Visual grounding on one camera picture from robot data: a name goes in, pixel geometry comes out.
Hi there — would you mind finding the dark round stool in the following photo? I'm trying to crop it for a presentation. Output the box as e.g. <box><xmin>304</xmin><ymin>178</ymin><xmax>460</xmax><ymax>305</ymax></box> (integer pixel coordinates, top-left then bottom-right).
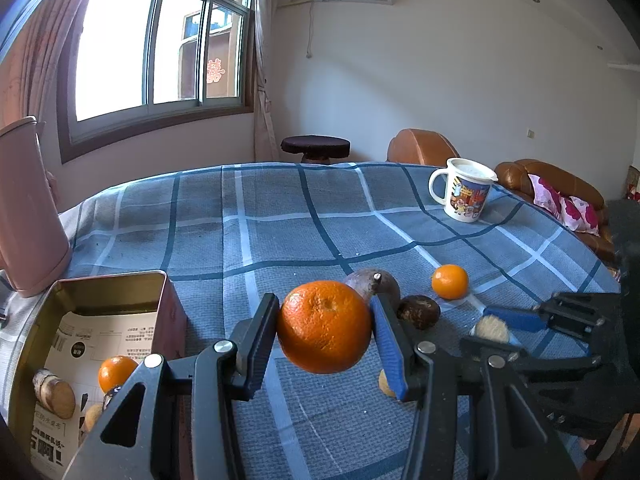
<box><xmin>281</xmin><ymin>136</ymin><xmax>350</xmax><ymax>164</ymax></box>

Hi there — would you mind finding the sliding glass window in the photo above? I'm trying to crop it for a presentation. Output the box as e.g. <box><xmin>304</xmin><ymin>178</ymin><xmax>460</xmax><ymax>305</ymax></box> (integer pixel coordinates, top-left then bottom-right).
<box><xmin>56</xmin><ymin>0</ymin><xmax>254</xmax><ymax>162</ymax></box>

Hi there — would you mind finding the printed paper sheet in tin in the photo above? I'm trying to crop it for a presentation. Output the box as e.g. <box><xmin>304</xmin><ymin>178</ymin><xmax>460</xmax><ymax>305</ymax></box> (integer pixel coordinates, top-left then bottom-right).
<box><xmin>30</xmin><ymin>312</ymin><xmax>156</xmax><ymax>479</ymax></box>

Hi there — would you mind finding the pink curtain left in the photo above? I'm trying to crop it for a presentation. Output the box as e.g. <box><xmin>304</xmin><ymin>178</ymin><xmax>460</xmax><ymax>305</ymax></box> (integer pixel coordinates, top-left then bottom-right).
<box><xmin>1</xmin><ymin>0</ymin><xmax>82</xmax><ymax>127</ymax></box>

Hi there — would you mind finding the pink curtain right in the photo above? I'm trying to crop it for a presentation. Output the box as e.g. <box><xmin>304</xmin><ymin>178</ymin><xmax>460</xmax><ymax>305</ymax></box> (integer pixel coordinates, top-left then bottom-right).
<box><xmin>254</xmin><ymin>0</ymin><xmax>279</xmax><ymax>162</ymax></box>

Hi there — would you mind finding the brown leather sofa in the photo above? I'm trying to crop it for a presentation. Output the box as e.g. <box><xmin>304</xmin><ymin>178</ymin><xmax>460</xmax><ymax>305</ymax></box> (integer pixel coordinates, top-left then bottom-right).
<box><xmin>495</xmin><ymin>158</ymin><xmax>615</xmax><ymax>268</ymax></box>

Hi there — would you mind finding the fuzzy rice-topped dark cup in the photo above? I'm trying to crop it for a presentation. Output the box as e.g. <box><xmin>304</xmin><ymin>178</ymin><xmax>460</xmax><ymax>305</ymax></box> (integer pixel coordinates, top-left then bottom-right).
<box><xmin>471</xmin><ymin>314</ymin><xmax>520</xmax><ymax>346</ymax></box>

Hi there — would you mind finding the pink floral cushion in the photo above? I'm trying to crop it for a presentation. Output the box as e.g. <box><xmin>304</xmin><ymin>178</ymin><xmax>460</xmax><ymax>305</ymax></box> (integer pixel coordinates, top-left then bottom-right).
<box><xmin>529</xmin><ymin>174</ymin><xmax>600</xmax><ymax>236</ymax></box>

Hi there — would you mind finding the dark brown round fruit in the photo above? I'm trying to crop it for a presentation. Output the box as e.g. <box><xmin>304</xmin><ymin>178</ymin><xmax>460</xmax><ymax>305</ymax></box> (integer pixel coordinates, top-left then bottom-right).
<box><xmin>396</xmin><ymin>295</ymin><xmax>440</xmax><ymax>330</ymax></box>

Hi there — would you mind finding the pink curtain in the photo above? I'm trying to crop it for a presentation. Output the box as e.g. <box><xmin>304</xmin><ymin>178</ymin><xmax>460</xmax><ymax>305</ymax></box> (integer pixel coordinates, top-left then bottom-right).
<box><xmin>254</xmin><ymin>0</ymin><xmax>279</xmax><ymax>162</ymax></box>
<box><xmin>1</xmin><ymin>0</ymin><xmax>82</xmax><ymax>127</ymax></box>

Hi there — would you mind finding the white cartoon printed mug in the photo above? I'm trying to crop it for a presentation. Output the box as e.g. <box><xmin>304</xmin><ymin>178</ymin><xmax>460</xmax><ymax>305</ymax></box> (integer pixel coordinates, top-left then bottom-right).
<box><xmin>428</xmin><ymin>157</ymin><xmax>498</xmax><ymax>223</ymax></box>

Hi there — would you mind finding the small tangerine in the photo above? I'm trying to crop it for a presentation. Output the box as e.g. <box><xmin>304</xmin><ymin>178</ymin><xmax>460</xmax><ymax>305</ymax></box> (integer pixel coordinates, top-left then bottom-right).
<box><xmin>431</xmin><ymin>264</ymin><xmax>469</xmax><ymax>300</ymax></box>
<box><xmin>98</xmin><ymin>356</ymin><xmax>138</xmax><ymax>393</ymax></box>

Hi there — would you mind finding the blue plaid tablecloth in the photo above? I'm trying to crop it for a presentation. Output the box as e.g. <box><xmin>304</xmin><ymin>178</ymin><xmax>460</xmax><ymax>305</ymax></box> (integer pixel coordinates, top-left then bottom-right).
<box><xmin>0</xmin><ymin>160</ymin><xmax>624</xmax><ymax>480</ymax></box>

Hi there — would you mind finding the tan round longan fruit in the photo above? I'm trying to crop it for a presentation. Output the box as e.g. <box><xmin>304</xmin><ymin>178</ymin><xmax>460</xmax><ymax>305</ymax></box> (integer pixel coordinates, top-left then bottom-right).
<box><xmin>378</xmin><ymin>370</ymin><xmax>396</xmax><ymax>399</ymax></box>

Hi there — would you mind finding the gold metal tin box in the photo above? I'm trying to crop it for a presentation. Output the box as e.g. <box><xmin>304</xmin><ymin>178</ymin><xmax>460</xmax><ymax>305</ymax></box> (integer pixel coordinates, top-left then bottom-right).
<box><xmin>8</xmin><ymin>271</ymin><xmax>186</xmax><ymax>479</ymax></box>

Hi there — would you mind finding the pink electric kettle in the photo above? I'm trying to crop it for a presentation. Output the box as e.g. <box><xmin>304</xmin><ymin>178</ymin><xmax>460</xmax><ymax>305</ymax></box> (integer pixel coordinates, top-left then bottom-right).
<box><xmin>0</xmin><ymin>116</ymin><xmax>72</xmax><ymax>297</ymax></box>

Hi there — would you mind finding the purple passion fruit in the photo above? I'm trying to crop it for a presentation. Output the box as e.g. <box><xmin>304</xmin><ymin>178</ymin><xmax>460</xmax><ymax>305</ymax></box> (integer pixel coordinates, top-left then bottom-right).
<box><xmin>344</xmin><ymin>268</ymin><xmax>400</xmax><ymax>310</ymax></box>

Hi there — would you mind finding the large orange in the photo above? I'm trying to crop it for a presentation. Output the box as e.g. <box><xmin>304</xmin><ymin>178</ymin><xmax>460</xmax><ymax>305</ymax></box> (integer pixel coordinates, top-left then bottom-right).
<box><xmin>277</xmin><ymin>281</ymin><xmax>372</xmax><ymax>374</ymax></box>

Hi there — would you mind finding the small tangerine in tin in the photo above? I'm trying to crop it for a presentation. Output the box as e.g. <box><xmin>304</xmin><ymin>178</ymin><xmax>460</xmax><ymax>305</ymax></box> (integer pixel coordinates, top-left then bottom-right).
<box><xmin>98</xmin><ymin>356</ymin><xmax>138</xmax><ymax>393</ymax></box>

